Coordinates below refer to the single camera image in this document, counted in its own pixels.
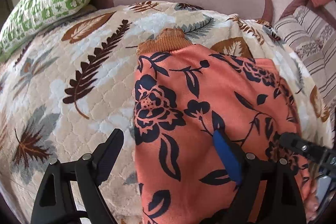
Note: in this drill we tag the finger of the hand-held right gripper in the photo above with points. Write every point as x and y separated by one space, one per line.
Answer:
296 144

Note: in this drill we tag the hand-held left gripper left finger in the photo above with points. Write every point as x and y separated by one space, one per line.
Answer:
110 153

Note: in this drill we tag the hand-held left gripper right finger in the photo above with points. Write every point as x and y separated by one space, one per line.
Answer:
228 155

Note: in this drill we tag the orange floral sweater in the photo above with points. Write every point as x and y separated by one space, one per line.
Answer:
210 87

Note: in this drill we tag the person's right hand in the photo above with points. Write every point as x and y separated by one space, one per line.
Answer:
313 203

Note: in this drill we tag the leaf print blanket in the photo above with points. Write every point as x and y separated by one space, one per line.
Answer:
92 108

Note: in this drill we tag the striped cushion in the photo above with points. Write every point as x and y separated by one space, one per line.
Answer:
309 37

